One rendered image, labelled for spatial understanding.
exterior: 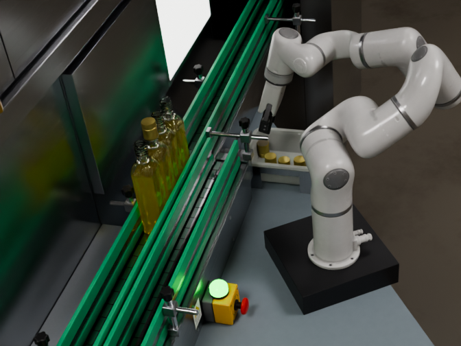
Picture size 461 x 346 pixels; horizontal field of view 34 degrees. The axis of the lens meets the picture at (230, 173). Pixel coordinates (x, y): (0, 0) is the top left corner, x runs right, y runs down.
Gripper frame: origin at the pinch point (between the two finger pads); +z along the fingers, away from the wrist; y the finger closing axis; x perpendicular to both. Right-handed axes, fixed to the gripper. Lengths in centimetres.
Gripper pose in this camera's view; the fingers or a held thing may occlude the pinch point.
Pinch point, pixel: (267, 121)
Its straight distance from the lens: 210.0
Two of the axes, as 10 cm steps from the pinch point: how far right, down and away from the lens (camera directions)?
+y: -2.8, 6.3, -7.3
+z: -1.5, 7.2, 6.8
